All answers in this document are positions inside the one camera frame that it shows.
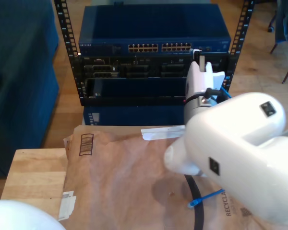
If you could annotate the black rack server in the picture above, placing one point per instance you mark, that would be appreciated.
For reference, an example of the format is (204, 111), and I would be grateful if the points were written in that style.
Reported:
(139, 69)

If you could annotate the dark blue rack panel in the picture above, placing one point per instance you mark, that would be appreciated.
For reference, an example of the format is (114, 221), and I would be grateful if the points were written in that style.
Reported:
(134, 87)

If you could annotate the blue device under rack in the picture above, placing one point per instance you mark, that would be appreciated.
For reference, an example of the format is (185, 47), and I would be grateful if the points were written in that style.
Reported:
(134, 116)

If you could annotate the office chair caster wheel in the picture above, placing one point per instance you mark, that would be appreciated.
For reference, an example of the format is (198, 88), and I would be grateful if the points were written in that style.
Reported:
(270, 29)

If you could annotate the brown paper mailer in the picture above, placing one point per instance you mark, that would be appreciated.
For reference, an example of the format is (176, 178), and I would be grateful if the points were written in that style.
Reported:
(122, 179)

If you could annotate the blue sofa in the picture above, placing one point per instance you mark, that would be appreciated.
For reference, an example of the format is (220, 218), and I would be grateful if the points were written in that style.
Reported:
(19, 72)

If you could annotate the blue network switch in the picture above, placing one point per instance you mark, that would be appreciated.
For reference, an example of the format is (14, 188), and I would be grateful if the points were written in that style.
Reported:
(153, 24)

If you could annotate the black rack frame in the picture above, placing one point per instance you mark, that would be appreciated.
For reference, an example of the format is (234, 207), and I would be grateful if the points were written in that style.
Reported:
(67, 24)

